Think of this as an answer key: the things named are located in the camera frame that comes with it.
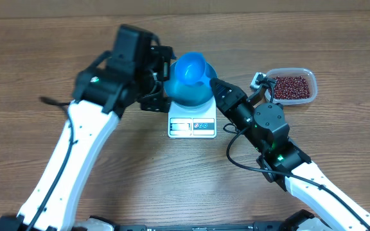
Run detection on blue plastic measuring scoop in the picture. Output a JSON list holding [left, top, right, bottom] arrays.
[[174, 52, 207, 85]]

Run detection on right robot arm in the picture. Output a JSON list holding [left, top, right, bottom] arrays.
[[210, 78, 370, 230]]

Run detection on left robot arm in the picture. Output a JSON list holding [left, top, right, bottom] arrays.
[[0, 24, 175, 231]]

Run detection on blue metal bowl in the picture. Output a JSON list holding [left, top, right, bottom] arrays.
[[164, 61, 213, 107]]

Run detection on white digital kitchen scale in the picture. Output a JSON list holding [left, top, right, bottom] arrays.
[[168, 97, 216, 139]]

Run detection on red beans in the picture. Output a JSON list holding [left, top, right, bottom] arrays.
[[271, 76, 310, 99]]

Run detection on clear plastic container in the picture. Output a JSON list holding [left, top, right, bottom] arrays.
[[266, 67, 318, 105]]

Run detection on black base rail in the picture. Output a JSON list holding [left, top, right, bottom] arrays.
[[72, 210, 327, 231]]

